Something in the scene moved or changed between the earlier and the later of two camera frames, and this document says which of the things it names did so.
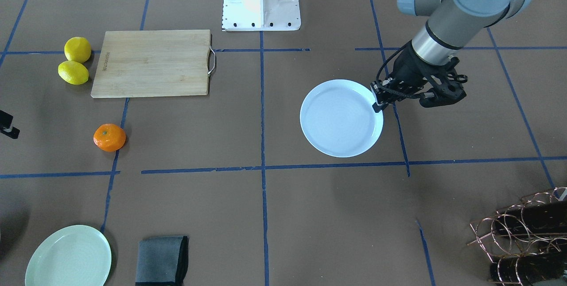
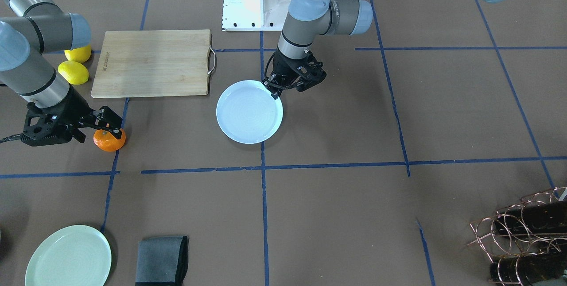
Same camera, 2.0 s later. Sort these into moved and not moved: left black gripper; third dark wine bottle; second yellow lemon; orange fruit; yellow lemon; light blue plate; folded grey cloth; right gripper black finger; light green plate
Moved: light blue plate; left black gripper; right gripper black finger
Not moved: folded grey cloth; second yellow lemon; light green plate; yellow lemon; third dark wine bottle; orange fruit
